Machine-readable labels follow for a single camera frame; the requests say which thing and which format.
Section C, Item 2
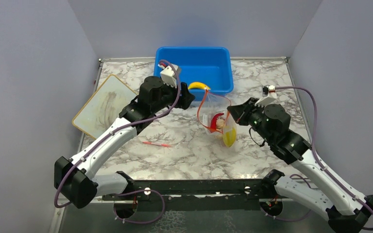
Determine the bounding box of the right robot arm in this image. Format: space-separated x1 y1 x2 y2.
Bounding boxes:
227 98 373 233

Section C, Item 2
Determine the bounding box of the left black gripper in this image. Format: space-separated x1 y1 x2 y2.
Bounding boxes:
152 78 195 114

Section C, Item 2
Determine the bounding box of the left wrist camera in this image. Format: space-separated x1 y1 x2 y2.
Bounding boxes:
157 63 181 88

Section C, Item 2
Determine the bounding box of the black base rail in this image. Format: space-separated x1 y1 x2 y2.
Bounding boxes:
102 179 283 215

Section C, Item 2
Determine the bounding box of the red chili pepper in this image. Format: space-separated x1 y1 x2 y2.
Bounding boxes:
210 113 224 130

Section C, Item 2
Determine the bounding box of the white board with wooden frame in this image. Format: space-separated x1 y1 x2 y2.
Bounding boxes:
72 74 137 139

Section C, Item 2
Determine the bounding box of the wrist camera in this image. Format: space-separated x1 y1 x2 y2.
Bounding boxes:
157 63 181 88
255 85 277 107

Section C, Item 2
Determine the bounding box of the garlic bulb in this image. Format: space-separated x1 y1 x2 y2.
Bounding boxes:
216 118 225 131

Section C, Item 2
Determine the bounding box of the clear zip bag orange zipper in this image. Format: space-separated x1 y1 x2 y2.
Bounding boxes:
197 90 237 148

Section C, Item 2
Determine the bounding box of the red pen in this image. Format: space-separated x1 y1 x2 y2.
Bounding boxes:
142 141 171 148

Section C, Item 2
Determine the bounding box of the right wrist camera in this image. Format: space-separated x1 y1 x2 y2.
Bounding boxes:
255 85 277 107

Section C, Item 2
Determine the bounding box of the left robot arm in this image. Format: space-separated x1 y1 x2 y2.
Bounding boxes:
54 76 195 209

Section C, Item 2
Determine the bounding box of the yellow banana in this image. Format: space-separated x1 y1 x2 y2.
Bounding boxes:
188 82 211 90

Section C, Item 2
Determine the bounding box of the blue plastic bin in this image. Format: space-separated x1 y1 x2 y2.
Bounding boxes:
153 47 234 96

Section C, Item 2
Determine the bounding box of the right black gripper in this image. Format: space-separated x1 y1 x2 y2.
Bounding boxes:
228 97 274 144

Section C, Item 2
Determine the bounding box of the yellow green starfruit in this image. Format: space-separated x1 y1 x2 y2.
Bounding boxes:
222 125 237 147

